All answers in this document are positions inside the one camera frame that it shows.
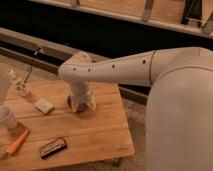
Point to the white sponge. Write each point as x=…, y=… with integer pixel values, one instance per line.
x=44, y=106

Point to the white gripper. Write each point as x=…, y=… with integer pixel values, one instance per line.
x=81, y=93

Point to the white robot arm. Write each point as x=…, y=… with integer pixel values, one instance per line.
x=179, y=110

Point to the brown round object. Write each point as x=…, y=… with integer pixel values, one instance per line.
x=76, y=108

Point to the wooden table board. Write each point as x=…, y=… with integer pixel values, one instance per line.
x=90, y=136

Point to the clear glass bottle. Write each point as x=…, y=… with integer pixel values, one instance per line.
x=18, y=83

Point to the grey metal rail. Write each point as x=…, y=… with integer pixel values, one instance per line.
x=48, y=55

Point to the orange carrot toy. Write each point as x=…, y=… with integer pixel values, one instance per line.
x=12, y=148

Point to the white plastic cup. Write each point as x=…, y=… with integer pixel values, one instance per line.
x=7, y=118

